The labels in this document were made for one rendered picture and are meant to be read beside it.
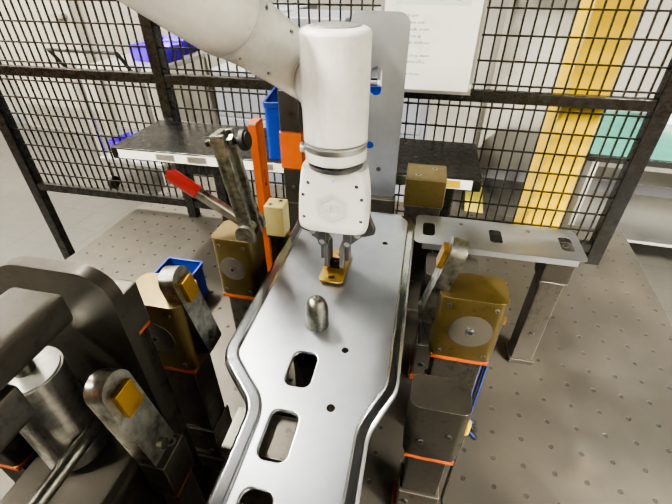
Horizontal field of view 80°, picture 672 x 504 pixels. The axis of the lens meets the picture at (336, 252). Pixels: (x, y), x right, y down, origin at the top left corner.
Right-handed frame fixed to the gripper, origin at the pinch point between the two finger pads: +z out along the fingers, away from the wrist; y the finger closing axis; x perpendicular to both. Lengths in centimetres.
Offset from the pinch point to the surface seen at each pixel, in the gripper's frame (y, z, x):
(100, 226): -187, 103, 135
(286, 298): -5.7, 3.3, -8.6
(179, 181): -24.1, -10.3, -1.0
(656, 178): 181, 90, 258
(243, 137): -12.6, -18.0, -1.0
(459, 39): 17, -23, 54
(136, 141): -61, 0, 37
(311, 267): -4.0, 3.3, -0.6
